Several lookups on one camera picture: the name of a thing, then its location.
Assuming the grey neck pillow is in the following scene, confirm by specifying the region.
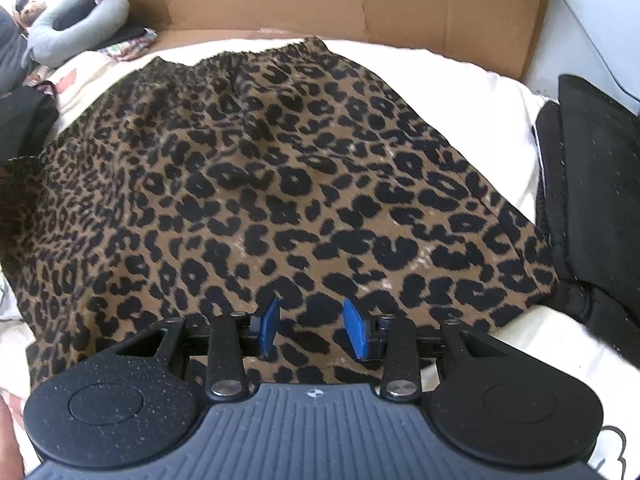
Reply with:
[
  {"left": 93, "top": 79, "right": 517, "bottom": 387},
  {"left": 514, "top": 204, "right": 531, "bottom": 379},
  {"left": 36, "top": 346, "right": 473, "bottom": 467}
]
[{"left": 27, "top": 0, "right": 131, "bottom": 68}]

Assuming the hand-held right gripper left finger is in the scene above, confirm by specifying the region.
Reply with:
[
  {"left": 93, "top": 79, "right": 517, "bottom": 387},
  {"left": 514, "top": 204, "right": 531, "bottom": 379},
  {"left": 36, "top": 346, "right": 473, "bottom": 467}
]
[{"left": 116, "top": 296, "right": 282, "bottom": 404}]

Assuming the flat black item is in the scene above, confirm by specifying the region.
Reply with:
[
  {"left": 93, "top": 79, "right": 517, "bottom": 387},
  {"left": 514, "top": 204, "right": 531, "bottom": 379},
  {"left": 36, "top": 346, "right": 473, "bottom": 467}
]
[{"left": 107, "top": 25, "right": 156, "bottom": 43}]

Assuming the white printed bed sheet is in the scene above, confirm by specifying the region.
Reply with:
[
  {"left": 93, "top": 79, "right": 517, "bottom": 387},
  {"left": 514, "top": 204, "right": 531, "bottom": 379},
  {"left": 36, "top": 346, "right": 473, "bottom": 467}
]
[{"left": 0, "top": 37, "right": 640, "bottom": 480}]

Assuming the leopard print skirt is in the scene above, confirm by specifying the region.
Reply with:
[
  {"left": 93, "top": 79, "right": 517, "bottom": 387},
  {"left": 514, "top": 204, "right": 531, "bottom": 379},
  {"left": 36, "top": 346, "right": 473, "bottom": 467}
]
[{"left": 0, "top": 35, "right": 560, "bottom": 396}]

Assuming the folded black garment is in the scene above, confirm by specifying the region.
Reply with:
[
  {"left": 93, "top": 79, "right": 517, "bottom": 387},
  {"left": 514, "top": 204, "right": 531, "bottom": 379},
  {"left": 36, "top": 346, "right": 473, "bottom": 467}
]
[{"left": 534, "top": 74, "right": 640, "bottom": 366}]

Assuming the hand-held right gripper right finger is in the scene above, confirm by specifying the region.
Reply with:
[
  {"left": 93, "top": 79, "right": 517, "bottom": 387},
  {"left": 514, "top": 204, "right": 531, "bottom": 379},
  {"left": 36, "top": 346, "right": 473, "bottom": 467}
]
[{"left": 341, "top": 297, "right": 502, "bottom": 404}]

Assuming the person's left forearm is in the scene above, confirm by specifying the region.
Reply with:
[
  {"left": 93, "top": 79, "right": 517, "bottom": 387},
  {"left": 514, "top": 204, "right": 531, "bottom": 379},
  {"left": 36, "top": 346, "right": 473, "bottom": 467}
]
[{"left": 0, "top": 394, "right": 27, "bottom": 480}]

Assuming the brown plush toy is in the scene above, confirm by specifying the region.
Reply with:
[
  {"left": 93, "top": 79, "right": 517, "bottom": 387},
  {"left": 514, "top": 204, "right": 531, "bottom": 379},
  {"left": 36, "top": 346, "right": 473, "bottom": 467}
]
[{"left": 14, "top": 0, "right": 48, "bottom": 36}]

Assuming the white floral cloth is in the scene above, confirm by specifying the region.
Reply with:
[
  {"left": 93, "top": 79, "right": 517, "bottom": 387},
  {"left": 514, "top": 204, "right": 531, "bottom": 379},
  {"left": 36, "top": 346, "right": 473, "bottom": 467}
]
[{"left": 97, "top": 30, "right": 158, "bottom": 61}]

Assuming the dark pad inside neck pillow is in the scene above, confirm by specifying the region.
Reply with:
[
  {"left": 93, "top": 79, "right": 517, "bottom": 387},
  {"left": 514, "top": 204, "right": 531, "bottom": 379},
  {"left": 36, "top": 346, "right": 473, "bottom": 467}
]
[{"left": 52, "top": 0, "right": 101, "bottom": 31}]

